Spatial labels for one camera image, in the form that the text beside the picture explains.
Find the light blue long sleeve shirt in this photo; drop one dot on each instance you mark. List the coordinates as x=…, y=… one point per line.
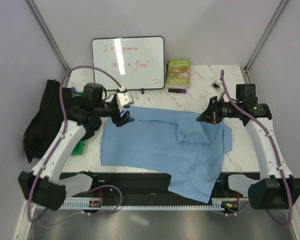
x=171, y=142

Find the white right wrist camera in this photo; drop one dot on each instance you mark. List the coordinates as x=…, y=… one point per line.
x=216, y=86

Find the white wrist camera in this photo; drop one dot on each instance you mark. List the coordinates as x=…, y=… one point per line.
x=124, y=99
x=216, y=86

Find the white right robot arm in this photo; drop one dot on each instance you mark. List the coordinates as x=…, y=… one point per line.
x=277, y=188

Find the right aluminium frame post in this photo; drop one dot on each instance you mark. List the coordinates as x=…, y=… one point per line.
x=266, y=34

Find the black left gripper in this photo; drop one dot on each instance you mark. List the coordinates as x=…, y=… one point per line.
x=118, y=120

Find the green plastic bin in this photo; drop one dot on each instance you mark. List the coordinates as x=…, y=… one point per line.
x=79, y=148

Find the left aluminium frame post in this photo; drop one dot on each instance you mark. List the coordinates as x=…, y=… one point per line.
x=47, y=33

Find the white slotted cable duct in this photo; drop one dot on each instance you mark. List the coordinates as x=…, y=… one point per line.
x=86, y=204

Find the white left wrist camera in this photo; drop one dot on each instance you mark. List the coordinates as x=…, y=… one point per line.
x=124, y=99

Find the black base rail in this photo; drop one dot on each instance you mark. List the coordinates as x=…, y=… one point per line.
x=152, y=188

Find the black long sleeve shirt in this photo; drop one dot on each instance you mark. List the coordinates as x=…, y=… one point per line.
x=46, y=124

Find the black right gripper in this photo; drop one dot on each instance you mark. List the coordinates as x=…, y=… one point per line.
x=211, y=114

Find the aluminium frame post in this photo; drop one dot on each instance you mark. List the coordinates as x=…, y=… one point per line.
x=266, y=34
x=47, y=33

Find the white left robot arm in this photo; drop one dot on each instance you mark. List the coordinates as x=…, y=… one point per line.
x=43, y=185

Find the purple marker pen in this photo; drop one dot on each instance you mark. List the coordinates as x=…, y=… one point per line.
x=177, y=91

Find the green treehouse book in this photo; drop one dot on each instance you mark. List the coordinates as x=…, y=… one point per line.
x=178, y=74

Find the small whiteboard with stand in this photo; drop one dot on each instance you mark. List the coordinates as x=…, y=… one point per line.
x=137, y=63

